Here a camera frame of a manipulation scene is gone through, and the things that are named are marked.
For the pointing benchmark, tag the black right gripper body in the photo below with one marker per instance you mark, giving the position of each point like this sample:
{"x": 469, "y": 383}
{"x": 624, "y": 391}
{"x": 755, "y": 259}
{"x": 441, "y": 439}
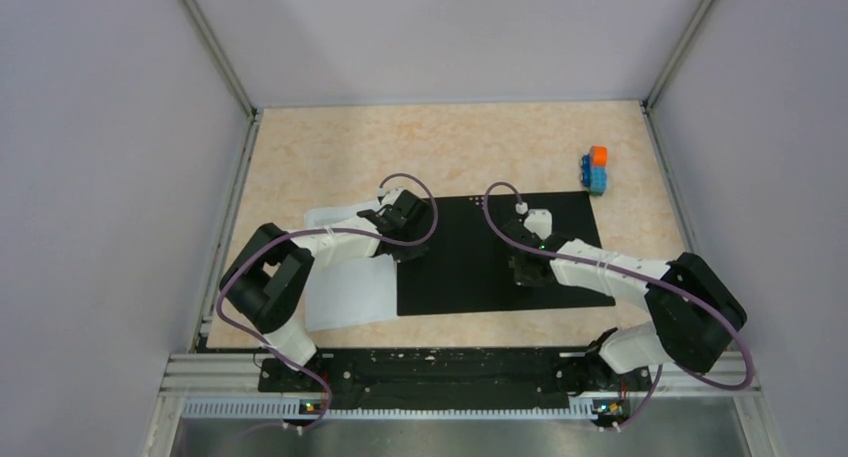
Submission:
{"x": 521, "y": 276}

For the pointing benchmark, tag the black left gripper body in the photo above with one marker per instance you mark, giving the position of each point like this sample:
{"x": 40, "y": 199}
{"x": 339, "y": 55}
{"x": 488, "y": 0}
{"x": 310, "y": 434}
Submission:
{"x": 410, "y": 233}

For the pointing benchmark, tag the teal folder black inside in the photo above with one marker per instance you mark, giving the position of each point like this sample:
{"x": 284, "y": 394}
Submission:
{"x": 465, "y": 268}

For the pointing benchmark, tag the white printed paper stack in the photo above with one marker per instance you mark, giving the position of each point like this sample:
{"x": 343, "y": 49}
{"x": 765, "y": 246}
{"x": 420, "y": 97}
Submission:
{"x": 356, "y": 292}

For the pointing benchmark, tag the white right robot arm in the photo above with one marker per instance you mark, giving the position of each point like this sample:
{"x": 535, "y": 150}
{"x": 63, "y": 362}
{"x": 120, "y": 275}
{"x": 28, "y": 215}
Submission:
{"x": 693, "y": 315}

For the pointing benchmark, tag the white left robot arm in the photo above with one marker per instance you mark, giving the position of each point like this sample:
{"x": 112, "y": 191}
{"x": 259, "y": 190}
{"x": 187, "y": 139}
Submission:
{"x": 267, "y": 279}

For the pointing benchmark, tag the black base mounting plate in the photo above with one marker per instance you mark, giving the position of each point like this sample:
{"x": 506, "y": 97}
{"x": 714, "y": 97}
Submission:
{"x": 445, "y": 379}

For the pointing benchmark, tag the colourful toy block stack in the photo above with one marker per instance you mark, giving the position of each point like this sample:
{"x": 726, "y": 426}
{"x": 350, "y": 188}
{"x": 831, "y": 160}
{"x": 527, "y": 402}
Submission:
{"x": 593, "y": 167}

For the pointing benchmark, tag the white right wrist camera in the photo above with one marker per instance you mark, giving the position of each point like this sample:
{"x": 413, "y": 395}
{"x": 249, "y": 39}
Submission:
{"x": 537, "y": 221}

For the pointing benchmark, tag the aluminium frame rail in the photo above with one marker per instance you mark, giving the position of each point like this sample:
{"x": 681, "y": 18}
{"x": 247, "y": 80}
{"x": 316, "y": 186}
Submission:
{"x": 225, "y": 385}

